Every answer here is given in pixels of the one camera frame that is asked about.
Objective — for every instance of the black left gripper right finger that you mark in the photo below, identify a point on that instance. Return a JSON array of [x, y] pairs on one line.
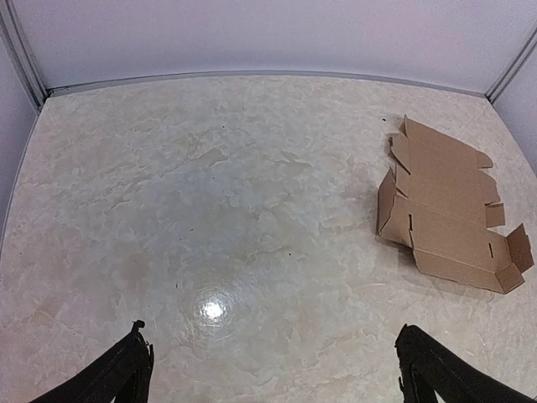
[[431, 372]]

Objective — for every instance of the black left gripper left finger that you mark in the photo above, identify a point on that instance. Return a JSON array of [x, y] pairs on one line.
[[121, 374]]

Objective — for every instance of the left aluminium frame post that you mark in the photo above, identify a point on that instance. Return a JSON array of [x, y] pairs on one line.
[[22, 57]]

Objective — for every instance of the brown cardboard box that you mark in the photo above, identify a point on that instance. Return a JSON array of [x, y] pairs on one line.
[[439, 201]]

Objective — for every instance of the aluminium frame post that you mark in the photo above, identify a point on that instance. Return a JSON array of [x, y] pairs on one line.
[[22, 57], [513, 68]]

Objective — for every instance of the right aluminium frame post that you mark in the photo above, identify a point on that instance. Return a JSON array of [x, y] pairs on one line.
[[513, 68]]

